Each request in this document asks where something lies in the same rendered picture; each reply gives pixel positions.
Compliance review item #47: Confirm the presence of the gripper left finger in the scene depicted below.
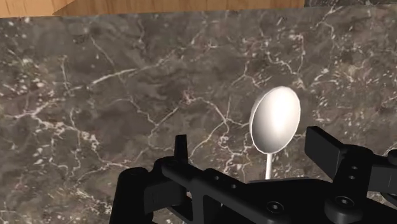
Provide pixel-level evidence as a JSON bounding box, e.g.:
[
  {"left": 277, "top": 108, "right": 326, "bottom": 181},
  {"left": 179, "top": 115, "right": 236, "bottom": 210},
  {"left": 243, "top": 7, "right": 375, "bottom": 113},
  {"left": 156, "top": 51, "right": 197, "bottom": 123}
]
[{"left": 109, "top": 134, "right": 265, "bottom": 224}]

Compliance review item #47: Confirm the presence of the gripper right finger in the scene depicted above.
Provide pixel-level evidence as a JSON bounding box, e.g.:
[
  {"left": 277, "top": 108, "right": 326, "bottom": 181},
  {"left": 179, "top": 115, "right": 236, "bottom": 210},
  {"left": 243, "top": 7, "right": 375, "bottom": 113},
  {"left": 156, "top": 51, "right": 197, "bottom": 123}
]
[{"left": 304, "top": 125, "right": 397, "bottom": 224}]

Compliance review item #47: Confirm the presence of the white spoon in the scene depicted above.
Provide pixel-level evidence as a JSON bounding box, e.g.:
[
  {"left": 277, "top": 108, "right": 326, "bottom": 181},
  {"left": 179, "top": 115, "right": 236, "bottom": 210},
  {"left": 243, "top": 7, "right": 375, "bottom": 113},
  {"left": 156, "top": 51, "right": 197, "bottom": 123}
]
[{"left": 249, "top": 85, "right": 302, "bottom": 181}]

